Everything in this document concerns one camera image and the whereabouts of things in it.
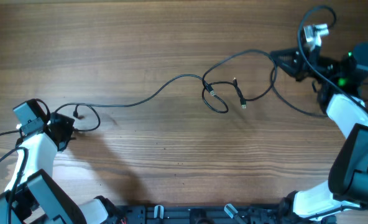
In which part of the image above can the black cable with plug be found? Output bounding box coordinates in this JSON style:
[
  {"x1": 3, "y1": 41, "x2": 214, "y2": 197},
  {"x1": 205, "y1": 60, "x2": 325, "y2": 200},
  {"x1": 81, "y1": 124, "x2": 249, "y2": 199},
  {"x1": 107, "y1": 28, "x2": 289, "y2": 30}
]
[{"x1": 270, "y1": 67, "x2": 368, "y2": 118}]

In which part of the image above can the thin black cable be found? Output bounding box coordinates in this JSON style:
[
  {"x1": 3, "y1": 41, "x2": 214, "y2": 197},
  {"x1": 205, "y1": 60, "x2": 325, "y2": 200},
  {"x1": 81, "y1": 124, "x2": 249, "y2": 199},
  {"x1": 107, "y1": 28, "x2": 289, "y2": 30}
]
[{"x1": 52, "y1": 73, "x2": 209, "y2": 133}]

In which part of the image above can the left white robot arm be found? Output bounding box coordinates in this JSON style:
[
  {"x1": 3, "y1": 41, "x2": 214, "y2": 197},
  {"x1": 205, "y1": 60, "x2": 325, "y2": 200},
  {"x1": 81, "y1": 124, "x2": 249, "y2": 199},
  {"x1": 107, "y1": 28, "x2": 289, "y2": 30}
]
[{"x1": 0, "y1": 113, "x2": 110, "y2": 223}]

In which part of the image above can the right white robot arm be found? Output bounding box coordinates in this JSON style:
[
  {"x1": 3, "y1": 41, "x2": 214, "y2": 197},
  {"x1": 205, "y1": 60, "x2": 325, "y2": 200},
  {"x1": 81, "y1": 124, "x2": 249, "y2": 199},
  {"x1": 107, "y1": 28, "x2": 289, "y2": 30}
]
[{"x1": 270, "y1": 43, "x2": 368, "y2": 223}]

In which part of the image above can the right white gripper handle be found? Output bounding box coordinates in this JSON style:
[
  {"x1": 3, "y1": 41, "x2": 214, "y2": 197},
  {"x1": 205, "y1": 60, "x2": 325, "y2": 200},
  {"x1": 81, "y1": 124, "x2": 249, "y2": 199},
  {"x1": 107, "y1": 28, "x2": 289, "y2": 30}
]
[{"x1": 303, "y1": 24, "x2": 329, "y2": 51}]

